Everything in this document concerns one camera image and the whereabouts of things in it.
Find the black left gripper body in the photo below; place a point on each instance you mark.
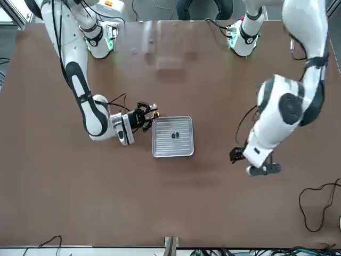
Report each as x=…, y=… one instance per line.
x=242, y=152

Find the person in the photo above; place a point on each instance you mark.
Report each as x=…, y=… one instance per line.
x=202, y=9

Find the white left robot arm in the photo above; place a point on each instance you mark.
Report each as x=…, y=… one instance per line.
x=277, y=125

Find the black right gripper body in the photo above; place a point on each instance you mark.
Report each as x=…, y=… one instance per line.
x=136, y=118

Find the orange oil bottle black cap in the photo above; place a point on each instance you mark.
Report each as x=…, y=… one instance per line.
x=156, y=113

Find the aluminium frame post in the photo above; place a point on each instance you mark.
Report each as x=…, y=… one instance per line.
x=171, y=246

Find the ribbed silver metal tray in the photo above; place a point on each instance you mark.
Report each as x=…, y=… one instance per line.
x=173, y=146

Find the white control box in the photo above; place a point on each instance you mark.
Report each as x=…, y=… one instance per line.
x=114, y=4

